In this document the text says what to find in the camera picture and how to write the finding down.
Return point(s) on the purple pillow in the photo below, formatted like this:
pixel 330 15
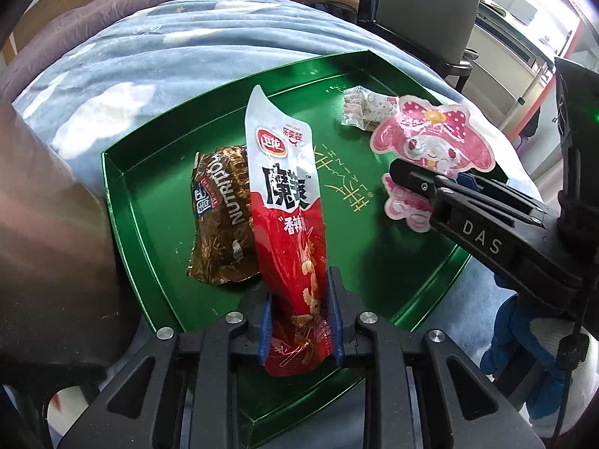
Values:
pixel 117 4

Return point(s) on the grey chair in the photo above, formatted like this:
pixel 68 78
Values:
pixel 421 4

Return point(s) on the white candy packet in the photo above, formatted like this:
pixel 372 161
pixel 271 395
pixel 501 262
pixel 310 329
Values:
pixel 365 107

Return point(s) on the red and white snack packet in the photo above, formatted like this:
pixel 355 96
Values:
pixel 285 206

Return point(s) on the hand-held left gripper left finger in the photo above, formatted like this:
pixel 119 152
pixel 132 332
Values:
pixel 264 332

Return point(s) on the green tray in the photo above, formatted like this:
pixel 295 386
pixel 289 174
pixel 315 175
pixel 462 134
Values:
pixel 154 187

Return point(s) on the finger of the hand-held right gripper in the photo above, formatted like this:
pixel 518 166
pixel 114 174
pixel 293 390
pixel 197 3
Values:
pixel 416 177
pixel 464 178

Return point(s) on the white desk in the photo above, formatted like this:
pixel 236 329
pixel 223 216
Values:
pixel 514 42

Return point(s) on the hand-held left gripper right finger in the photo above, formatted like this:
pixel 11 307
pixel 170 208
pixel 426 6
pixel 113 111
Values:
pixel 336 318

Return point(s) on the pink character shaped packet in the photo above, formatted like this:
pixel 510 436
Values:
pixel 435 135

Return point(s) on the brown snack packet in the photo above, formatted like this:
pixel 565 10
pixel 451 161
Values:
pixel 220 224

